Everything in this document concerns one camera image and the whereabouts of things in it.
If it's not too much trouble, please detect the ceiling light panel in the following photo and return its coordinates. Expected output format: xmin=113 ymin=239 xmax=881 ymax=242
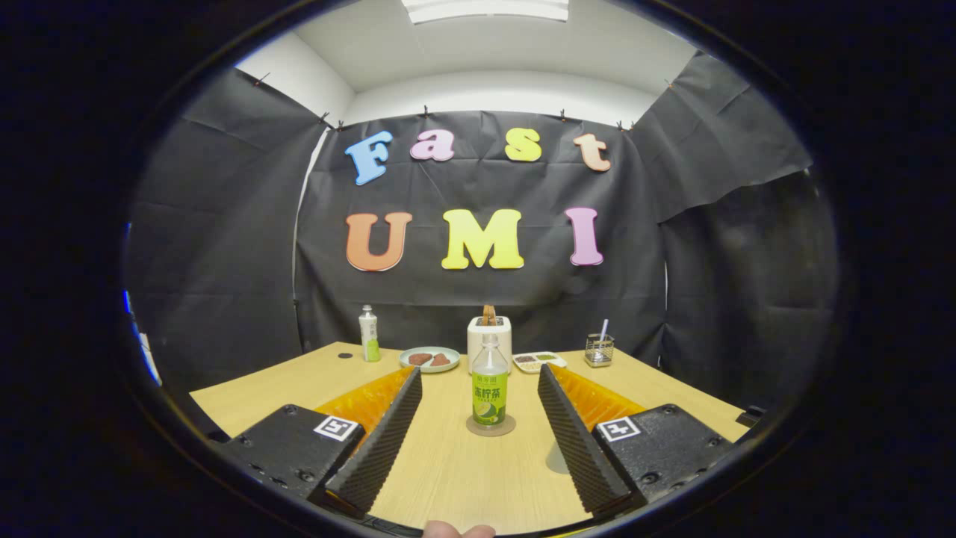
xmin=401 ymin=0 xmax=570 ymax=25

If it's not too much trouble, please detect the clear square holder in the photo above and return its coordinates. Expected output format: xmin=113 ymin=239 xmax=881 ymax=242
xmin=584 ymin=333 xmax=615 ymax=368

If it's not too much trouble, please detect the wooden table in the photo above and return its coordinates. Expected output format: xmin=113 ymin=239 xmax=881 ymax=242
xmin=189 ymin=341 xmax=750 ymax=535

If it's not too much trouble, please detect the green label juice bottle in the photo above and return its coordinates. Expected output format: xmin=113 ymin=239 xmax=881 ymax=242
xmin=471 ymin=333 xmax=509 ymax=427

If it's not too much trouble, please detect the white divided dish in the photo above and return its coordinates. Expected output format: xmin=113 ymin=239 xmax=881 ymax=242
xmin=512 ymin=351 xmax=568 ymax=374

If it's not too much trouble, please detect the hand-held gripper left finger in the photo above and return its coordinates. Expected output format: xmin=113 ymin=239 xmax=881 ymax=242
xmin=217 ymin=365 xmax=423 ymax=520

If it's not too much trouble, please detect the light green plate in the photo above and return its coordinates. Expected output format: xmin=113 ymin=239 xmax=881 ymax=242
xmin=398 ymin=346 xmax=462 ymax=374

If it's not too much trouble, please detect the slim white green bottle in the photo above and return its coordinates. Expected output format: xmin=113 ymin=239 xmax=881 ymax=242
xmin=358 ymin=304 xmax=381 ymax=363

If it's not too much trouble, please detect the white toaster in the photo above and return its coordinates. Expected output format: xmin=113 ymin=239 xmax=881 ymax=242
xmin=467 ymin=315 xmax=513 ymax=374

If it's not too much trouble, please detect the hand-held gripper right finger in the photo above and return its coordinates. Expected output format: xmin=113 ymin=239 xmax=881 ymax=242
xmin=538 ymin=362 xmax=748 ymax=520

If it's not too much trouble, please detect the round brown coaster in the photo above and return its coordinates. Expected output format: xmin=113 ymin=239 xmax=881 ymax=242
xmin=466 ymin=415 xmax=517 ymax=438

